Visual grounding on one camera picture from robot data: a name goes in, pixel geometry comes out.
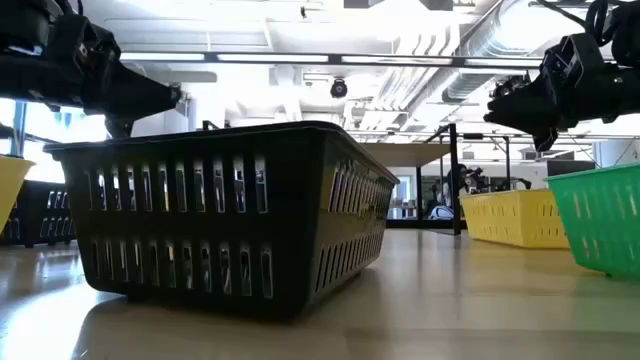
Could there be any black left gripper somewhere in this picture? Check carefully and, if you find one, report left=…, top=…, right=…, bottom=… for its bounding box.
left=49, top=47, right=182, bottom=140

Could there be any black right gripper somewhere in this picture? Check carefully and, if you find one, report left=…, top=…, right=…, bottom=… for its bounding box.
left=483, top=64, right=621, bottom=153

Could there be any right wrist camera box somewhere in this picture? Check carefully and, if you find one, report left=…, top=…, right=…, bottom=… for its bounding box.
left=542, top=32, right=607, bottom=89

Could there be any large window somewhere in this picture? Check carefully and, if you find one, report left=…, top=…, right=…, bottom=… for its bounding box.
left=0, top=97, right=109, bottom=184

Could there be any black background rig frame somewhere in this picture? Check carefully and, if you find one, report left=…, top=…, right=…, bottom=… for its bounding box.
left=452, top=132, right=640, bottom=194

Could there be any person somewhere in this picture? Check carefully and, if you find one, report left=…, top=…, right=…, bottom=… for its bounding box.
left=439, top=163, right=471, bottom=219

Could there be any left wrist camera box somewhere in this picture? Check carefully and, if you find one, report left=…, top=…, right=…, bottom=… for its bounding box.
left=49, top=13, right=121, bottom=66

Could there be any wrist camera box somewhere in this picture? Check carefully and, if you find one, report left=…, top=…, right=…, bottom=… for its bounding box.
left=49, top=13, right=121, bottom=66
left=542, top=32, right=607, bottom=89

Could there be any yellow plastic slotted basket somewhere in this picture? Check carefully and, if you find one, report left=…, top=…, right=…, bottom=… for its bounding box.
left=458, top=188, right=571, bottom=250
left=0, top=154, right=37, bottom=234

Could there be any silver ventilation duct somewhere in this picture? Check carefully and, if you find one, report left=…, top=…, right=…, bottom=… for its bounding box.
left=442, top=0, right=556, bottom=104

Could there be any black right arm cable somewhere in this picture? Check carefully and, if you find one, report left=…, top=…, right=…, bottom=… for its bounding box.
left=535, top=0, right=621, bottom=47

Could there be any black ceiling camera cluster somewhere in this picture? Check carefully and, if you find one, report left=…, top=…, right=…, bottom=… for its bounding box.
left=491, top=74, right=531, bottom=99

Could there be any black computer monitor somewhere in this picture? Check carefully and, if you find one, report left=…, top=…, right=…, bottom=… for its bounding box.
left=546, top=159, right=596, bottom=177

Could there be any long ceiling light bar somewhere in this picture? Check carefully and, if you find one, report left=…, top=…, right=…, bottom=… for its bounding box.
left=119, top=49, right=546, bottom=70

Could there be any green plastic slotted basket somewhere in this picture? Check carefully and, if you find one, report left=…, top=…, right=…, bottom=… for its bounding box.
left=543, top=162, right=640, bottom=279

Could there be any wooden shelf with black legs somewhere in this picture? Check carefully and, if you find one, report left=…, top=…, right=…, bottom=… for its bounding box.
left=202, top=119, right=462, bottom=236

